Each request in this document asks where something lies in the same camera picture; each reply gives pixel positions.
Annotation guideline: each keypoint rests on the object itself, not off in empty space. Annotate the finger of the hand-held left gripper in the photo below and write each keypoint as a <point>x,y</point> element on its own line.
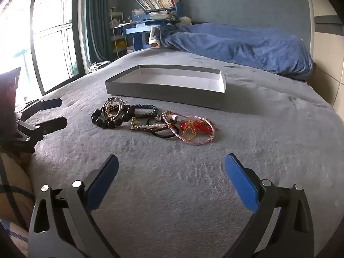
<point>48,103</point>
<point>53,125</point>

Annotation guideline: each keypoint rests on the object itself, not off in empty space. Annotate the white cloth item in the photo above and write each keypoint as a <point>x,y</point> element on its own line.
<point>154,36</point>

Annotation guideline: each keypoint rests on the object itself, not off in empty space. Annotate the white plush toy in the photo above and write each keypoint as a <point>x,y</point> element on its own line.
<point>185,20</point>

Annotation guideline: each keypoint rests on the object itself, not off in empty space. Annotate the blue duvet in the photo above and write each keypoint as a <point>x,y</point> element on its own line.
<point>242,45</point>

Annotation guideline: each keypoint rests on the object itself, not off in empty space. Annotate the window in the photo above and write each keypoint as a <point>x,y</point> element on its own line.
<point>53,45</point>

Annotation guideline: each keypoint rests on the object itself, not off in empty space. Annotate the blue desk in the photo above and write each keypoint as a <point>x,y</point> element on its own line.
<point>134,36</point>

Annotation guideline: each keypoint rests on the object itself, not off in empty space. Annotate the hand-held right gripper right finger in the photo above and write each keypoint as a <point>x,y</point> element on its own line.
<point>239,180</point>

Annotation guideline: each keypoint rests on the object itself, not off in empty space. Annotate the white shelf rack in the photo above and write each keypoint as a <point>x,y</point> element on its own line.
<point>115,32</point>

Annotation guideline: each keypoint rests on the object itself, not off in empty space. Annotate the teal curtain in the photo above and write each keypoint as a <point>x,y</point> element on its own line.
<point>98,18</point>

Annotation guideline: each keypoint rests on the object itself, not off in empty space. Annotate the stack of papers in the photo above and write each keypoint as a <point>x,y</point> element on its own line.
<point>158,15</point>

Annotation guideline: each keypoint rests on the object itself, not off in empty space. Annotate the pearl hair clip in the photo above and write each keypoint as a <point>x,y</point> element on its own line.
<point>150,126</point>

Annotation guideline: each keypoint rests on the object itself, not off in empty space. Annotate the yellow object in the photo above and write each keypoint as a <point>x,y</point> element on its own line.
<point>122,45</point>

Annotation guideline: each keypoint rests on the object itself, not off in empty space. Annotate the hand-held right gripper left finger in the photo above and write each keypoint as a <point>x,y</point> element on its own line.
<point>104,182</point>

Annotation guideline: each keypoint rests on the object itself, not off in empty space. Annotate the row of books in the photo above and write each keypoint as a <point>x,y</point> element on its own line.
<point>158,1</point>

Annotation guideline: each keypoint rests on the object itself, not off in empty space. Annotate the plaid cloth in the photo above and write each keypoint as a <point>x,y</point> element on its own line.
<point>13,188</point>

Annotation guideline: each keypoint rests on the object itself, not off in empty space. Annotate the grey cardboard box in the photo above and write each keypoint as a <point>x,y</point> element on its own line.
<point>161,94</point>

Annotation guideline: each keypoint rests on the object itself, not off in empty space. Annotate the beige headboard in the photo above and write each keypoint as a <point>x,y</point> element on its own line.
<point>325,45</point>

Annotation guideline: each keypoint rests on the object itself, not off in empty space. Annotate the white helmet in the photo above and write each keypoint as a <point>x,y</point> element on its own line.
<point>98,65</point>

